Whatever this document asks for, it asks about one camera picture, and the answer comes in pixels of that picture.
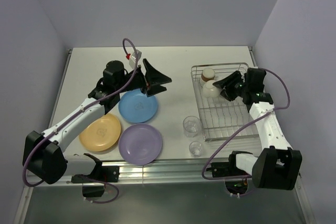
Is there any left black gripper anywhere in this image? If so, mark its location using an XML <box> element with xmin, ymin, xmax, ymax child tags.
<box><xmin>115</xmin><ymin>59</ymin><xmax>171</xmax><ymax>97</ymax></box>

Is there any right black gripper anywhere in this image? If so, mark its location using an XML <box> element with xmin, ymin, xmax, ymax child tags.
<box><xmin>213</xmin><ymin>70</ymin><xmax>249</xmax><ymax>102</ymax></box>

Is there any flower patterned small dish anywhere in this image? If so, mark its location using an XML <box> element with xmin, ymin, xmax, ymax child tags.
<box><xmin>202</xmin><ymin>80</ymin><xmax>222</xmax><ymax>98</ymax></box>

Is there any brown white ceramic cup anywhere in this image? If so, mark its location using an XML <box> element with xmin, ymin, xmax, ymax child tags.
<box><xmin>199</xmin><ymin>67</ymin><xmax>215</xmax><ymax>86</ymax></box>

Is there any blue plastic plate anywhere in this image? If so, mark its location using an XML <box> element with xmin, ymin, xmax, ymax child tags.
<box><xmin>118</xmin><ymin>89</ymin><xmax>159</xmax><ymax>123</ymax></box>

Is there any large clear glass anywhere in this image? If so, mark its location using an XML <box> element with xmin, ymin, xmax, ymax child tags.
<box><xmin>183</xmin><ymin>116</ymin><xmax>201</xmax><ymax>137</ymax></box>

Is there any small clear glass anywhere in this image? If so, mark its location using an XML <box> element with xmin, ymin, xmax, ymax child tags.
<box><xmin>189</xmin><ymin>141</ymin><xmax>203</xmax><ymax>157</ymax></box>

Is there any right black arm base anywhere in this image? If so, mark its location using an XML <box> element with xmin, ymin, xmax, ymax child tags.
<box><xmin>206</xmin><ymin>151</ymin><xmax>248</xmax><ymax>197</ymax></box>

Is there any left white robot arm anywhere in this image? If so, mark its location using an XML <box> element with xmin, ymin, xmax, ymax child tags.
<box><xmin>22</xmin><ymin>59</ymin><xmax>172</xmax><ymax>187</ymax></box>

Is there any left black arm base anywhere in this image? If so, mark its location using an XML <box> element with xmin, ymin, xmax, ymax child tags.
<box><xmin>71</xmin><ymin>153</ymin><xmax>120</xmax><ymax>204</ymax></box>

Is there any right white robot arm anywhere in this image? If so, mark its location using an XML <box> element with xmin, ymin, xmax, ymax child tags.
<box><xmin>203</xmin><ymin>68</ymin><xmax>302</xmax><ymax>190</ymax></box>

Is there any purple plastic plate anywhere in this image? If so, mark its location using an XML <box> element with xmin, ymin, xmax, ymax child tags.
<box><xmin>118</xmin><ymin>124</ymin><xmax>163</xmax><ymax>166</ymax></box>

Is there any orange plastic plate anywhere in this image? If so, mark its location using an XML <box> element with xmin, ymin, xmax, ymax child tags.
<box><xmin>79</xmin><ymin>113</ymin><xmax>122</xmax><ymax>152</ymax></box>

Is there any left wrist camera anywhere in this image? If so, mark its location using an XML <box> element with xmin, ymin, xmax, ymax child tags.
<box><xmin>126</xmin><ymin>50</ymin><xmax>142</xmax><ymax>68</ymax></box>

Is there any metal wire dish rack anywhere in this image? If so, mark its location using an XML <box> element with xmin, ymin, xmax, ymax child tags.
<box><xmin>191</xmin><ymin>62</ymin><xmax>251</xmax><ymax>142</ymax></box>

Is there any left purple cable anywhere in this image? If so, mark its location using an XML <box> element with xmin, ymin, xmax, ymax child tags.
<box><xmin>22</xmin><ymin>38</ymin><xmax>144</xmax><ymax>187</ymax></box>

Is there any purple cable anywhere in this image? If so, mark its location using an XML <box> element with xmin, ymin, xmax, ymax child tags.
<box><xmin>22</xmin><ymin>38</ymin><xmax>144</xmax><ymax>187</ymax></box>
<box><xmin>201</xmin><ymin>68</ymin><xmax>291</xmax><ymax>196</ymax></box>

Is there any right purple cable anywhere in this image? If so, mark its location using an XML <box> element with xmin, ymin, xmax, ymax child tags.
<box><xmin>201</xmin><ymin>68</ymin><xmax>291</xmax><ymax>196</ymax></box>

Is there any aluminium mounting rail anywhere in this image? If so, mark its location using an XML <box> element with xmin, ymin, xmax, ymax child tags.
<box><xmin>25</xmin><ymin>157</ymin><xmax>301</xmax><ymax>188</ymax></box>

